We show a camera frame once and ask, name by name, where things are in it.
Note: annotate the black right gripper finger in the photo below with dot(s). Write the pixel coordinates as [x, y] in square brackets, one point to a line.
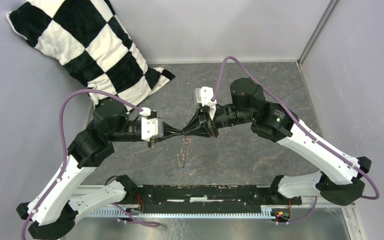
[198, 133]
[194, 125]

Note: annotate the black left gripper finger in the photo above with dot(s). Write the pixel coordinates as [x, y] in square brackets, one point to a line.
[170, 129]
[166, 135]

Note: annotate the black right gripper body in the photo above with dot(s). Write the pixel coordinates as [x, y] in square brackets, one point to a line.
[207, 123]

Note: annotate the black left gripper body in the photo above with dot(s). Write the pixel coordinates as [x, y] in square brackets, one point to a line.
[151, 142]

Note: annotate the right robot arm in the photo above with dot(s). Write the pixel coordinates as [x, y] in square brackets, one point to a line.
[339, 176]

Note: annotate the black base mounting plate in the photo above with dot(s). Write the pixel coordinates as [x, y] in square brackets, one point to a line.
[197, 207]

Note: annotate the black white checkered pillow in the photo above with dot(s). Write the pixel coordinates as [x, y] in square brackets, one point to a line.
[89, 41]

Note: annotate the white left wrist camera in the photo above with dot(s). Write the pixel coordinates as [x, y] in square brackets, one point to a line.
[146, 113]

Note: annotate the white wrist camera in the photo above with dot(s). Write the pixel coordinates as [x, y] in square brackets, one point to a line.
[204, 96]
[146, 113]

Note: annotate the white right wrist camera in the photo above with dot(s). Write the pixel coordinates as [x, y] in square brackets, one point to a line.
[204, 96]

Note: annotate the aluminium rail frame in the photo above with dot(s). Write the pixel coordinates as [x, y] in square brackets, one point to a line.
[341, 195]

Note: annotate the white toothed cable duct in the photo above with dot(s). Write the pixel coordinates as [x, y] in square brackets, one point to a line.
[114, 212]

